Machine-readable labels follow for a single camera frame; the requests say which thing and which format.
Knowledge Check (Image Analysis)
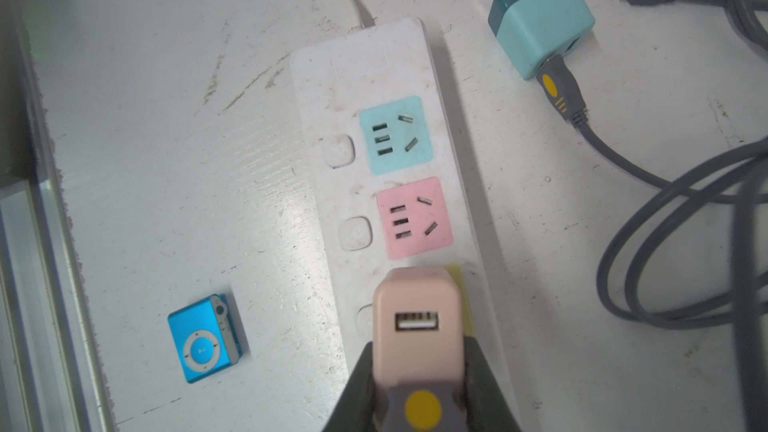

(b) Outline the teal usb charger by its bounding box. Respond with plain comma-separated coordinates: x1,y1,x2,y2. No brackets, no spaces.
488,0,595,80

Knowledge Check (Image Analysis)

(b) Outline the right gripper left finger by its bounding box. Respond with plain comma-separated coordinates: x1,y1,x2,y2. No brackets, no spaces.
322,342,375,432

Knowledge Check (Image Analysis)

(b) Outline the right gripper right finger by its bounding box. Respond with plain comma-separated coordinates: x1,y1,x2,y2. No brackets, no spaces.
464,336,522,432

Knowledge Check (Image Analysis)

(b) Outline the pink charger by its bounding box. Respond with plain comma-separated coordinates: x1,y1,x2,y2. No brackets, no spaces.
372,267,465,393

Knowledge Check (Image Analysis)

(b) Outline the white colourful power strip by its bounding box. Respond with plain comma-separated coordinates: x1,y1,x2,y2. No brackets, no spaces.
291,18,520,431

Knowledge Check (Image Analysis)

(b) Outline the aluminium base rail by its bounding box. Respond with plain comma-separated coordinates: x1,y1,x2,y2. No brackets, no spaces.
1,0,115,431

